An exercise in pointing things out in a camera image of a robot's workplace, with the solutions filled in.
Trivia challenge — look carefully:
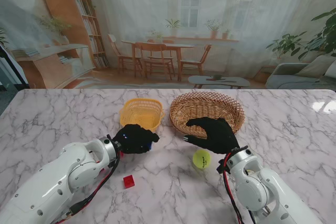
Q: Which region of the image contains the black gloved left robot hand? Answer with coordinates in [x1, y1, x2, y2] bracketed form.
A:
[112, 123, 160, 155]

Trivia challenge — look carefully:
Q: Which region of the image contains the black stand pole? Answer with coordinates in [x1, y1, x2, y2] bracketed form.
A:
[0, 42, 29, 88]

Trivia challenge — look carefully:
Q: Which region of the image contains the printed room scene backdrop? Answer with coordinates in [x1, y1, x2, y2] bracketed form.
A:
[0, 0, 336, 90]

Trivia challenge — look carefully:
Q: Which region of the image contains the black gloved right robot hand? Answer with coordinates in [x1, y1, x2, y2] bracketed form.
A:
[183, 116, 241, 155]

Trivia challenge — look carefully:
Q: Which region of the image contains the yellow plastic basket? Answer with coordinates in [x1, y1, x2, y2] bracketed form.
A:
[119, 98, 165, 132]

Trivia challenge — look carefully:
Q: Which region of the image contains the brown wicker basket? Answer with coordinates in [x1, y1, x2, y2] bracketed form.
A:
[169, 91, 245, 138]

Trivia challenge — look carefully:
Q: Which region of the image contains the red black arm cable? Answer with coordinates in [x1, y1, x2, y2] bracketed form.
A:
[52, 150, 121, 224]
[216, 152, 257, 224]

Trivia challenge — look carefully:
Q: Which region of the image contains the red black left arm cable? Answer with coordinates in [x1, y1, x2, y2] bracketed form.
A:
[52, 150, 121, 224]

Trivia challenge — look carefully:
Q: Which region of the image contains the red black right arm cable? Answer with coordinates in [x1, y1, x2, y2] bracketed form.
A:
[216, 152, 257, 224]

